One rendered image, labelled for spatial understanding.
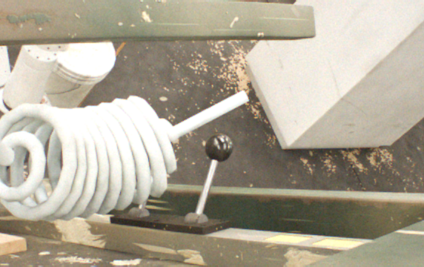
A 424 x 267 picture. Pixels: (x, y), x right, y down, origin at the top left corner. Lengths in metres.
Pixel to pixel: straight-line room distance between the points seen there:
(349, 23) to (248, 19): 2.97
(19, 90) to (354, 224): 0.61
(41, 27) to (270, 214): 0.87
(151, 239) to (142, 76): 2.44
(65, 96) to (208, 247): 1.93
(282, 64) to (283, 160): 0.47
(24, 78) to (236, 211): 0.42
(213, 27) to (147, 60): 3.10
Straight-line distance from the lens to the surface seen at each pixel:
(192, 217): 0.95
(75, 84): 2.73
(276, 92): 3.65
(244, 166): 3.42
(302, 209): 1.11
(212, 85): 3.63
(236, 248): 0.88
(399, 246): 0.50
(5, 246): 1.12
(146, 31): 0.35
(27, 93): 1.29
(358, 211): 1.05
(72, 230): 1.16
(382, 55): 3.23
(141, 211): 1.04
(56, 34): 0.32
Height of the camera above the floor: 2.17
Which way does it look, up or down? 40 degrees down
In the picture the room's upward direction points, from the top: 44 degrees clockwise
